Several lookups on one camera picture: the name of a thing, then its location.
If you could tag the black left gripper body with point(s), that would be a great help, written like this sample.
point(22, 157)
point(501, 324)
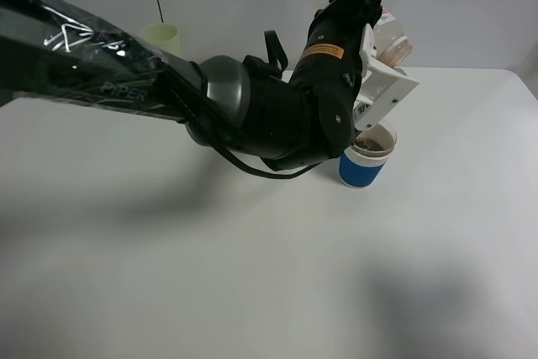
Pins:
point(331, 55)

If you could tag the clear bottle with pink label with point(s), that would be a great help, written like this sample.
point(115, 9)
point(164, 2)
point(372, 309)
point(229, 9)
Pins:
point(357, 10)

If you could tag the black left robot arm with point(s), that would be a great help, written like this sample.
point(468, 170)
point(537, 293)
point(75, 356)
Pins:
point(263, 125)

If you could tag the teal plastic cup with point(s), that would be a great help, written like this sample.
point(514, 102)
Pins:
point(400, 70)

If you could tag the pale green plastic cup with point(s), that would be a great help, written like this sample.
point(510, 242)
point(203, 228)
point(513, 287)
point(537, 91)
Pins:
point(164, 36)

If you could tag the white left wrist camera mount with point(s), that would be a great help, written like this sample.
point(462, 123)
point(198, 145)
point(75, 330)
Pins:
point(382, 87)

